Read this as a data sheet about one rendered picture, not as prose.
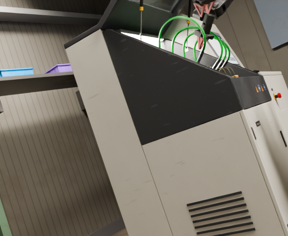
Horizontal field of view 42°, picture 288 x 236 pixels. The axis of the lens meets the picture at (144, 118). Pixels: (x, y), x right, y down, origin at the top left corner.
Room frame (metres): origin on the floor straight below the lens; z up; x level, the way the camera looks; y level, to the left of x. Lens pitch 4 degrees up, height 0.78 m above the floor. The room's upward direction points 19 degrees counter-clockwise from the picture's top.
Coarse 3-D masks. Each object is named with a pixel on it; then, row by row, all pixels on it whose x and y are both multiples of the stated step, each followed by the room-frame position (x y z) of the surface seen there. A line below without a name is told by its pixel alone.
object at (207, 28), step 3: (207, 24) 2.05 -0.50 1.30; (210, 24) 2.05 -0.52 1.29; (204, 27) 2.06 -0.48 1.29; (207, 27) 2.05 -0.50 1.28; (210, 27) 2.06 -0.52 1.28; (195, 30) 2.09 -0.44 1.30; (198, 30) 2.10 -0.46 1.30; (204, 30) 2.06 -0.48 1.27; (207, 30) 2.06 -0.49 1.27; (201, 33) 2.08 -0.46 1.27; (207, 33) 2.07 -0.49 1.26; (207, 36) 2.05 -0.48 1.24; (210, 36) 2.07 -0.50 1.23; (213, 36) 2.09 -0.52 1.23
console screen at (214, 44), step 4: (220, 36) 3.02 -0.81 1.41; (208, 40) 2.65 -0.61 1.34; (212, 40) 2.74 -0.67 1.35; (216, 40) 2.84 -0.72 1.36; (212, 44) 2.67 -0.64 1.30; (216, 44) 2.77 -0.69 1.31; (212, 48) 2.62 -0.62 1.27; (216, 48) 2.70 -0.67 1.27; (220, 48) 2.79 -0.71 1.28; (216, 52) 2.64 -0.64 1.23; (220, 52) 2.72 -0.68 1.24; (216, 56) 2.60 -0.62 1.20; (232, 56) 2.95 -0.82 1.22; (228, 60) 2.77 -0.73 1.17; (232, 60) 2.87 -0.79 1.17; (236, 60) 2.96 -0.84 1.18; (236, 64) 2.89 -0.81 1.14
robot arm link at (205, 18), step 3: (204, 12) 2.04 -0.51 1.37; (204, 15) 2.05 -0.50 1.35; (207, 15) 2.03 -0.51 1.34; (210, 15) 2.02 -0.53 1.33; (213, 15) 2.04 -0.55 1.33; (201, 18) 2.07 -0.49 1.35; (204, 18) 2.04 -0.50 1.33; (207, 18) 2.03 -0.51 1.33; (210, 18) 2.03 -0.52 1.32; (213, 18) 2.04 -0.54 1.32; (204, 21) 2.05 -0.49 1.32; (207, 21) 2.04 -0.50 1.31; (210, 21) 2.04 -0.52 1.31; (213, 21) 2.05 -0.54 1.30; (204, 24) 2.06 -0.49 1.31
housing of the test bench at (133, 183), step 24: (72, 48) 2.14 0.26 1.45; (96, 48) 2.06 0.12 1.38; (96, 72) 2.09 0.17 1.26; (96, 96) 2.11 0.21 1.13; (120, 96) 2.04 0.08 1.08; (96, 120) 2.14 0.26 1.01; (120, 120) 2.06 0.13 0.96; (120, 144) 2.09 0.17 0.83; (120, 168) 2.11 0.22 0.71; (144, 168) 2.04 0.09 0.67; (120, 192) 2.14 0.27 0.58; (144, 192) 2.06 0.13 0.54; (144, 216) 2.09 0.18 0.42
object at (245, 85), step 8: (240, 80) 1.86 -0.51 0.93; (248, 80) 2.00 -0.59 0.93; (256, 80) 2.15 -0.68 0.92; (240, 88) 1.82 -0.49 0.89; (248, 88) 1.94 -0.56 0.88; (240, 96) 1.77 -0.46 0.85; (248, 96) 1.89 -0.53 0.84; (256, 96) 2.03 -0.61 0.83; (264, 96) 2.19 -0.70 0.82; (248, 104) 1.85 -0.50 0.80; (256, 104) 1.98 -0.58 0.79
